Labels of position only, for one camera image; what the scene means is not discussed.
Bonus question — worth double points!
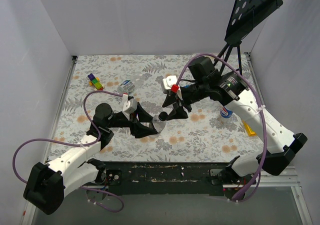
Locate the black bottle cap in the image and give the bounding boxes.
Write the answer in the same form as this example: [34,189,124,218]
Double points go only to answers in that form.
[158,111,168,121]

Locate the clear bottle silver label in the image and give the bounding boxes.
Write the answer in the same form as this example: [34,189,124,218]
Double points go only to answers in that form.
[117,72,148,94]

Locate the blue label bottle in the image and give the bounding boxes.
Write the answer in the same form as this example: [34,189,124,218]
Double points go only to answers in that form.
[219,106,233,119]

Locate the clear bottle black label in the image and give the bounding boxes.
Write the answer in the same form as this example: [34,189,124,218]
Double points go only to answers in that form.
[149,115,167,139]

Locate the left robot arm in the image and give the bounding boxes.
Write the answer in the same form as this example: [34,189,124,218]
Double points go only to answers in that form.
[23,100,158,215]

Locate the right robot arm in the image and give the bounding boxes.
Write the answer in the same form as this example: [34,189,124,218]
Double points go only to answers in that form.
[161,56,308,184]

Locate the floral table cloth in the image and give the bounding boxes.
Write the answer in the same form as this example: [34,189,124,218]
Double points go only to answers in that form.
[47,54,263,162]

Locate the black base beam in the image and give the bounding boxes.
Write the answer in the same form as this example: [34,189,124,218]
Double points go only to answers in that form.
[84,161,248,196]

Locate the multicolour toy brick stack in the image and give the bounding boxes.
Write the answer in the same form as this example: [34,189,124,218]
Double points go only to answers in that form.
[87,73,104,91]

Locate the yellow green toy brick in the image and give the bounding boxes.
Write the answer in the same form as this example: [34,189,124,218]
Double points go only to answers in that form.
[242,120,257,137]

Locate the black music stand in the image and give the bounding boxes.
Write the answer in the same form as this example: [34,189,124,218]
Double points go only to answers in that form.
[218,0,283,73]

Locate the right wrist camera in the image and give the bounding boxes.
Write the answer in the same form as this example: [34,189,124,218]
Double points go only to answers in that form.
[161,75,183,100]

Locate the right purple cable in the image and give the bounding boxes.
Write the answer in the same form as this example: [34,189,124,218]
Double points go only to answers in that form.
[176,53,267,203]

